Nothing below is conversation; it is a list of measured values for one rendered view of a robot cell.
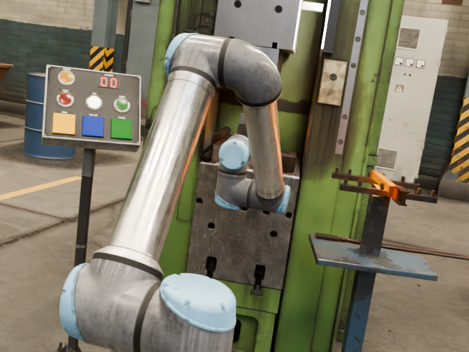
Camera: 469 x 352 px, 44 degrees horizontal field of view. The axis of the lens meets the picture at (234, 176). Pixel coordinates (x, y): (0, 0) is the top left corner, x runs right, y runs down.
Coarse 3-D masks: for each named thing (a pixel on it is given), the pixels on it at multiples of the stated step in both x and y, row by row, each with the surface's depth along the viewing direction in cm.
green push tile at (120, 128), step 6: (114, 120) 211; (120, 120) 211; (126, 120) 212; (114, 126) 210; (120, 126) 211; (126, 126) 211; (114, 132) 209; (120, 132) 210; (126, 132) 211; (114, 138) 209; (120, 138) 210; (126, 138) 210
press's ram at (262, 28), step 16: (224, 0) 214; (240, 0) 214; (256, 0) 213; (272, 0) 212; (288, 0) 212; (224, 16) 215; (240, 16) 215; (256, 16) 214; (272, 16) 213; (288, 16) 212; (224, 32) 216; (240, 32) 216; (256, 32) 215; (272, 32) 214; (288, 32) 213; (288, 48) 214
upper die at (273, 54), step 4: (260, 48) 216; (264, 48) 216; (268, 48) 215; (272, 48) 215; (264, 52) 216; (268, 52) 216; (272, 52) 215; (276, 52) 215; (280, 52) 223; (268, 56) 216; (272, 56) 216; (276, 56) 215; (280, 56) 228; (272, 60) 216; (276, 60) 216; (280, 60) 233; (276, 64) 216; (280, 64) 239; (280, 68) 244; (280, 72) 250
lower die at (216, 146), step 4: (228, 136) 253; (220, 140) 237; (224, 140) 238; (216, 144) 226; (220, 144) 227; (216, 148) 224; (212, 152) 225; (216, 152) 224; (212, 156) 225; (216, 156) 225; (212, 160) 225; (216, 160) 225; (248, 164) 224
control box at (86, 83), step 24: (48, 72) 208; (72, 72) 211; (96, 72) 215; (48, 96) 206; (72, 96) 208; (96, 96) 211; (120, 96) 215; (48, 120) 203; (48, 144) 207; (72, 144) 208; (96, 144) 209; (120, 144) 210
